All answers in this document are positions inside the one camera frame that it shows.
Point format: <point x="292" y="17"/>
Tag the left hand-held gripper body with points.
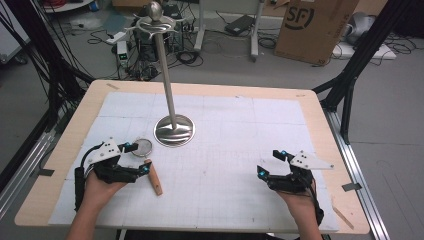
<point x="106" y="151"/>

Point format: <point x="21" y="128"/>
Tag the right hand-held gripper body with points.
<point x="308" y="161"/>

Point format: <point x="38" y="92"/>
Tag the silver metal hook stand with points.
<point x="173" y="131"/>

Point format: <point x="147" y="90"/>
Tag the person's left hand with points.
<point x="98" y="191"/>

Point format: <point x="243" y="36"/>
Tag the person's right hand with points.
<point x="301" y="203"/>

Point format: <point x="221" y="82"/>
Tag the black tape piece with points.
<point x="351" y="187"/>
<point x="46" y="172"/>

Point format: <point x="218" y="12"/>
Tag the tan tape strip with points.
<point x="343" y="217"/>
<point x="112" y="86"/>

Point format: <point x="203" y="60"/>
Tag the white box with green light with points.
<point x="122" y="53"/>

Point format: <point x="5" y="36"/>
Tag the white power strip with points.
<point x="116" y="37"/>

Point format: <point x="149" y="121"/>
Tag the white stand leg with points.
<point x="255" y="36"/>
<point x="200" y="30"/>

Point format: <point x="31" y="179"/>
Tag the white flat board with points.
<point x="366" y="52"/>

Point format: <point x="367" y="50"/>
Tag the brown cardboard box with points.
<point x="310" y="30"/>

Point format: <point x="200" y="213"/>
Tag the black flat device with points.
<point x="240" y="25"/>

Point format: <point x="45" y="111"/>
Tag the aluminium rail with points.
<point x="26" y="163"/>
<point x="360" y="180"/>

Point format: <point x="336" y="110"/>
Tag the black metal frame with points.
<point x="53" y="66"/>
<point x="353" y="73"/>

